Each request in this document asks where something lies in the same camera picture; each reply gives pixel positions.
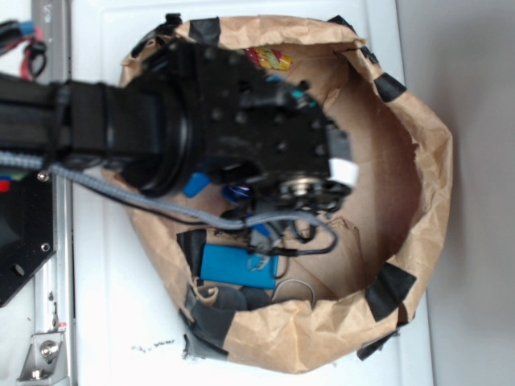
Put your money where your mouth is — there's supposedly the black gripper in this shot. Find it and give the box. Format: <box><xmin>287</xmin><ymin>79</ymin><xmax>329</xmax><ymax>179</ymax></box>
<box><xmin>140</xmin><ymin>40</ymin><xmax>357</xmax><ymax>213</ymax></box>

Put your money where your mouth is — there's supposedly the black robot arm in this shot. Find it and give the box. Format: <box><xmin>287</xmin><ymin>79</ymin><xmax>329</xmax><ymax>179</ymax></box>
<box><xmin>1</xmin><ymin>40</ymin><xmax>359</xmax><ymax>211</ymax></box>

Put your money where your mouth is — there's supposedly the blue plastic bottle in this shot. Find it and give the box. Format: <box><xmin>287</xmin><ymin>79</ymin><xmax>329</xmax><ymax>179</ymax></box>
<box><xmin>183</xmin><ymin>172</ymin><xmax>210</xmax><ymax>198</ymax></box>

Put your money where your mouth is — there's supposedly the blue rectangular block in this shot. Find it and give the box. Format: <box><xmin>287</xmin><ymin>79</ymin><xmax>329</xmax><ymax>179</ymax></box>
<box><xmin>200</xmin><ymin>244</ymin><xmax>278</xmax><ymax>290</ymax></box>

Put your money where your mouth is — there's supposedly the brown paper bag bin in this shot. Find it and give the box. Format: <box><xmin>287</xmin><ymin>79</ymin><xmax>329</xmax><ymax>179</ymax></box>
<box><xmin>127</xmin><ymin>15</ymin><xmax>453</xmax><ymax>374</ymax></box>

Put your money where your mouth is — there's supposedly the white tray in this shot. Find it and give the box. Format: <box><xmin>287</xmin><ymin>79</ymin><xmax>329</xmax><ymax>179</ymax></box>
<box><xmin>71</xmin><ymin>1</ymin><xmax>434</xmax><ymax>385</ymax></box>

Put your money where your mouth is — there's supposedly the multicoloured rope toy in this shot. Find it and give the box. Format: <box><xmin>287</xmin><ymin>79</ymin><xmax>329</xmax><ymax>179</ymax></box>
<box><xmin>241</xmin><ymin>46</ymin><xmax>293</xmax><ymax>71</ymax></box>

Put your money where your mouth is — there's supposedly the grey wire loop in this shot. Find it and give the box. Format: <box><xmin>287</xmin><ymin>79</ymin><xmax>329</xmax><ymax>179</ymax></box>
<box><xmin>273</xmin><ymin>279</ymin><xmax>318</xmax><ymax>304</ymax></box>

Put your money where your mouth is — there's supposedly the grey braided cable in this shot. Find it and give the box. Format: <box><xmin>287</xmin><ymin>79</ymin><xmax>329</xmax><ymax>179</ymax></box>
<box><xmin>0</xmin><ymin>150</ymin><xmax>339</xmax><ymax>255</ymax></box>

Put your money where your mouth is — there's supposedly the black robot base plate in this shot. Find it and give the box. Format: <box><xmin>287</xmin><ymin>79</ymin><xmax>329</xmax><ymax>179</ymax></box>
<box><xmin>1</xmin><ymin>172</ymin><xmax>55</xmax><ymax>307</ymax></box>

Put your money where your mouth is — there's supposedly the aluminium rail frame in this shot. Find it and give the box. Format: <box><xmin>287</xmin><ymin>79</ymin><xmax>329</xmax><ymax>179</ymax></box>
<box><xmin>31</xmin><ymin>1</ymin><xmax>78</xmax><ymax>385</ymax></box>

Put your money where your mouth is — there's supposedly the red black wire bundle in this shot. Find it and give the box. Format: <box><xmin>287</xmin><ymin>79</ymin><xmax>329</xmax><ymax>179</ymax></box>
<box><xmin>0</xmin><ymin>19</ymin><xmax>48</xmax><ymax>80</ymax></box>

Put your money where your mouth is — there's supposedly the silver corner bracket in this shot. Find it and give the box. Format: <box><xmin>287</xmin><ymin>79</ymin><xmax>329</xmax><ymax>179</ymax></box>
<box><xmin>16</xmin><ymin>332</ymin><xmax>68</xmax><ymax>385</ymax></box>

